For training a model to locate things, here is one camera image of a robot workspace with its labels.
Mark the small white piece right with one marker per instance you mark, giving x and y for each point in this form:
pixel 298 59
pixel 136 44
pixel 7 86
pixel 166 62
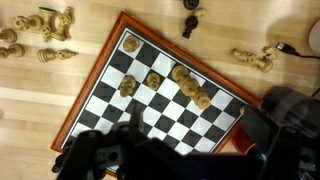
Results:
pixel 270 53

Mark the white pawn off board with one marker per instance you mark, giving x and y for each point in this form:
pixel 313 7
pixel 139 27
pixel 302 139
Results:
pixel 15 50
pixel 33 22
pixel 8 35

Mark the white queen lying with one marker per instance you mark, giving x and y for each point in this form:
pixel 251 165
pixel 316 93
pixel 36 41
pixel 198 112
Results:
pixel 65 19

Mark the dark chess piece lying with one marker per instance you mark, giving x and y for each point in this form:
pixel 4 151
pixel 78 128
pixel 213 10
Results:
pixel 191 23

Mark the dark chess piece top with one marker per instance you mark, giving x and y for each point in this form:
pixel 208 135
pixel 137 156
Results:
pixel 191 4

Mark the white pawn on board corner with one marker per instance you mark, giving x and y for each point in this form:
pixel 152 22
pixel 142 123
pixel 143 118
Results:
pixel 130 44

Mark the white king green felt base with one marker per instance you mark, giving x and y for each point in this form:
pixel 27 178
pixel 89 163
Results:
pixel 47 15

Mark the white piece lying alone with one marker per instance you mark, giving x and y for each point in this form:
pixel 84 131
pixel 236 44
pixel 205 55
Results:
pixel 46 55

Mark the white pawn on board centre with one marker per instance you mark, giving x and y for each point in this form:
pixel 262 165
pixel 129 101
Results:
pixel 153 81

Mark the wooden framed chess board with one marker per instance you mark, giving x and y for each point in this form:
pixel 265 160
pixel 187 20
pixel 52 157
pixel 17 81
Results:
pixel 168 114

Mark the white chess piece lying right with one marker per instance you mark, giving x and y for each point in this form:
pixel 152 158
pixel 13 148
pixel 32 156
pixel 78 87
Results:
pixel 264 65

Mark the tall white chess piece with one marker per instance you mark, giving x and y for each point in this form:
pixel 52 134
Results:
pixel 186 83
pixel 201 99

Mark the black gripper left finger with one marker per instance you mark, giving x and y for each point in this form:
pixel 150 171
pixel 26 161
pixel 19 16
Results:
pixel 136 119

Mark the white chess piece near dark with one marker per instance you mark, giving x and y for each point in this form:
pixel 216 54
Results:
pixel 199 12

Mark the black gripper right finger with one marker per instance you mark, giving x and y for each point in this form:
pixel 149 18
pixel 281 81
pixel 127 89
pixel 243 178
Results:
pixel 259 127

